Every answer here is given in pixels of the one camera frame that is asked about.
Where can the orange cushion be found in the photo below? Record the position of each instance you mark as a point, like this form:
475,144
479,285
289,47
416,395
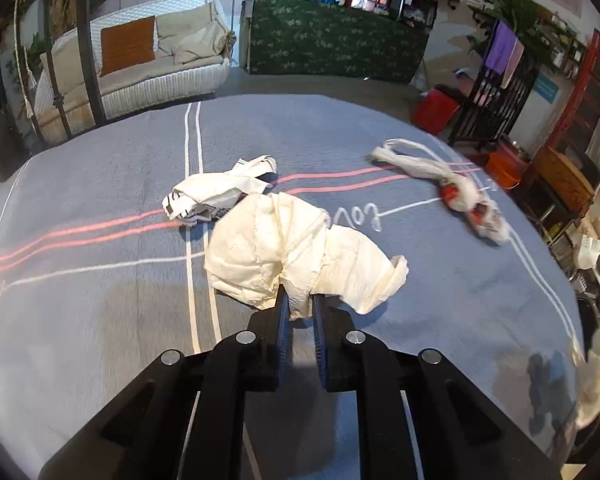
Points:
127,45

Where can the orange plastic bucket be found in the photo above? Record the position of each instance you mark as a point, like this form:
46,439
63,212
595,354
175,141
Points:
505,170

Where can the purple towel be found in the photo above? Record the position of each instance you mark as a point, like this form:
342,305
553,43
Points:
502,46

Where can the white wicker sofa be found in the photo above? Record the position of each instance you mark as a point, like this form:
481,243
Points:
193,46

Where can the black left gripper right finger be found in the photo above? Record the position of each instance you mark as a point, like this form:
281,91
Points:
419,416

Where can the pink towel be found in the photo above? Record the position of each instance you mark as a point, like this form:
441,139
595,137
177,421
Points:
512,63

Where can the white red plastic bag trash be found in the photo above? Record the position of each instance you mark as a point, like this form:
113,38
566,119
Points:
458,192

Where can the brown orange suitcase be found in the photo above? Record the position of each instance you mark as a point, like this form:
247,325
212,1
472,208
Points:
565,179

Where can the red bag on floor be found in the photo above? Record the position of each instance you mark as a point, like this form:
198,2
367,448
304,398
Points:
436,109

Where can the black white crumpled wrapper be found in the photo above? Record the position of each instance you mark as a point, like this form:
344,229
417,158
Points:
208,196

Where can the blue grey striped tablecloth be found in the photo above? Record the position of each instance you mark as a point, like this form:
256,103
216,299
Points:
103,248

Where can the green potted plant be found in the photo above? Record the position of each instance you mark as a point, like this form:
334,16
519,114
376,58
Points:
521,16

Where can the white tissue wad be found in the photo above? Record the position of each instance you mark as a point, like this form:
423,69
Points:
279,240

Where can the green patterned counter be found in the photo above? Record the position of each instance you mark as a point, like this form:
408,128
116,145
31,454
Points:
305,37

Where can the black metal rack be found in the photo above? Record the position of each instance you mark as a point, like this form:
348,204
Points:
490,112

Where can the small white tissue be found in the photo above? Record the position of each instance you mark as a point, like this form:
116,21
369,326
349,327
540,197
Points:
587,380

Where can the red ladder shelf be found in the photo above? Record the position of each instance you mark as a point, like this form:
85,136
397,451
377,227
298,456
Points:
575,126

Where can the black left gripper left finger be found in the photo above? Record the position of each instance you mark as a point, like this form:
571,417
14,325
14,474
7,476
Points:
182,417

